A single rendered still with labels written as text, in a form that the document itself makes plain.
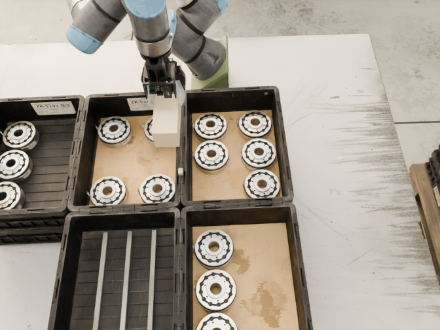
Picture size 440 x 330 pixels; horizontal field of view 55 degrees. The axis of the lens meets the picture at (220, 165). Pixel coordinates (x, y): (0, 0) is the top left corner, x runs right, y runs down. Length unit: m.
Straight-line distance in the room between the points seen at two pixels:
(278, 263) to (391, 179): 0.53
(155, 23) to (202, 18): 0.57
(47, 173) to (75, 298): 0.40
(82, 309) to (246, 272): 0.43
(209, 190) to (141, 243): 0.24
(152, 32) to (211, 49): 0.64
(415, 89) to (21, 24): 2.57
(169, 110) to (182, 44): 0.43
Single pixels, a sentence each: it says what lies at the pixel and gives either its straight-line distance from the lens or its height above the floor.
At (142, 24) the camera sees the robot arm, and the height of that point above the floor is 1.38.
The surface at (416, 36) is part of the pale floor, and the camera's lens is 3.10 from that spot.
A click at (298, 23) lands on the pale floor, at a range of 3.00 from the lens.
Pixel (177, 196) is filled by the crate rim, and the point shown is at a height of 0.93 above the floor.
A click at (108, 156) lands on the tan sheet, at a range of 1.37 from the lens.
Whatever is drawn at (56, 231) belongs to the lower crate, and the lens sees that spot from 1.33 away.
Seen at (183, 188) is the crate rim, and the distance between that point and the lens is 1.15.
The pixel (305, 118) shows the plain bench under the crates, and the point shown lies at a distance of 1.57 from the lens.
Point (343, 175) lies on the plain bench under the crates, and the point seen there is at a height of 0.70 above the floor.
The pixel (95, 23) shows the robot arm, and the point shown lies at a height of 1.34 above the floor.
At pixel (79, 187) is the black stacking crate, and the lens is 1.25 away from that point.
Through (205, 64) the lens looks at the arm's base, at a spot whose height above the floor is 0.87.
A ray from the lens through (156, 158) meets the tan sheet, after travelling 1.33.
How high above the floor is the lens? 1.94
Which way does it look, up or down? 59 degrees down
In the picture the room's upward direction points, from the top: 3 degrees counter-clockwise
